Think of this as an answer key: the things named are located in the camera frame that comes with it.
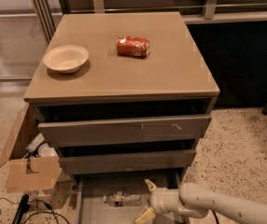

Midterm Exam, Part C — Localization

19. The black power strip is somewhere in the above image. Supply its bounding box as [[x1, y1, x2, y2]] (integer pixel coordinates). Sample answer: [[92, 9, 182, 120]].
[[12, 194, 30, 224]]

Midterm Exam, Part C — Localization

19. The grey top drawer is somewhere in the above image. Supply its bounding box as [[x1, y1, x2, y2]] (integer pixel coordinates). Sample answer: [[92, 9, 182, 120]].
[[38, 115, 211, 147]]

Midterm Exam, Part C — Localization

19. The clear plastic water bottle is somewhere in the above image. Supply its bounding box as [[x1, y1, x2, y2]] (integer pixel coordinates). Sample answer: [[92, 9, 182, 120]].
[[104, 191, 142, 207]]

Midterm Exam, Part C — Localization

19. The black cable right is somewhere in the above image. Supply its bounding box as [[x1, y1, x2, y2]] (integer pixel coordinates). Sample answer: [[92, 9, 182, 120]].
[[211, 210, 220, 224]]

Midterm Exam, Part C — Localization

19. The brown cardboard box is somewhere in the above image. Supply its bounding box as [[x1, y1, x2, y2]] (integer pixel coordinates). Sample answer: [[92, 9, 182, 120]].
[[0, 105, 62, 193]]

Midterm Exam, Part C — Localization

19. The crushed red soda can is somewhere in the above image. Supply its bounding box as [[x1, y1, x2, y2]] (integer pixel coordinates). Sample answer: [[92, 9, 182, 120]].
[[117, 35, 149, 58]]

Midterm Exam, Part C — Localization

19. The beige paper bowl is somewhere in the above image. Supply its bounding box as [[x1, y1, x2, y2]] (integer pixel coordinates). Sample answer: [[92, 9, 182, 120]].
[[43, 45, 89, 74]]

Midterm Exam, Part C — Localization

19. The white bottle in box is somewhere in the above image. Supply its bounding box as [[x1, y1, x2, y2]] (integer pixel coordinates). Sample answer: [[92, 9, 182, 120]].
[[26, 133, 45, 153]]

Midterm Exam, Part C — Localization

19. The thin black cable left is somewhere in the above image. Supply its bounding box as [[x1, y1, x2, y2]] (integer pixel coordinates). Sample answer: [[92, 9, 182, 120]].
[[0, 197, 71, 224]]

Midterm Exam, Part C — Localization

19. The grey bottom drawer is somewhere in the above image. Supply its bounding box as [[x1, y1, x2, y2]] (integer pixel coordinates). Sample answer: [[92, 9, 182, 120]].
[[75, 171, 177, 224]]

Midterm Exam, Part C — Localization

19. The grey drawer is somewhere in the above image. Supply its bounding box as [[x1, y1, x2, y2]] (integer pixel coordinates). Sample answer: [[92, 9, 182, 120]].
[[59, 149, 196, 175], [75, 171, 177, 224], [38, 115, 211, 147]]

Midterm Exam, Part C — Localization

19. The white cup in box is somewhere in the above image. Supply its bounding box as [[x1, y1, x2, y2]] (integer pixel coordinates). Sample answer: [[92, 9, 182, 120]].
[[38, 143, 57, 157]]

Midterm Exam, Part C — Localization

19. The grey middle drawer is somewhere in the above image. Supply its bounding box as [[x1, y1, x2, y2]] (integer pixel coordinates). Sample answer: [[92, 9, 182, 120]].
[[59, 149, 196, 175]]

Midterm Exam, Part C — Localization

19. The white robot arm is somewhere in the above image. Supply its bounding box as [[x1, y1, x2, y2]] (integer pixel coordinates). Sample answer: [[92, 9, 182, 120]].
[[133, 179, 267, 224]]

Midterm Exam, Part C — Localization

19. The grey drawer cabinet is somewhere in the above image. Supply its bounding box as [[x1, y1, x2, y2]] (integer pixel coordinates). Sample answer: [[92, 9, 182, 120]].
[[22, 11, 220, 185]]

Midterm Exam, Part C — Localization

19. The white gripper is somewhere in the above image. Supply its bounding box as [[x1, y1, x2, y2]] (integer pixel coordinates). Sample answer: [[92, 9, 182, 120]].
[[133, 179, 179, 224]]

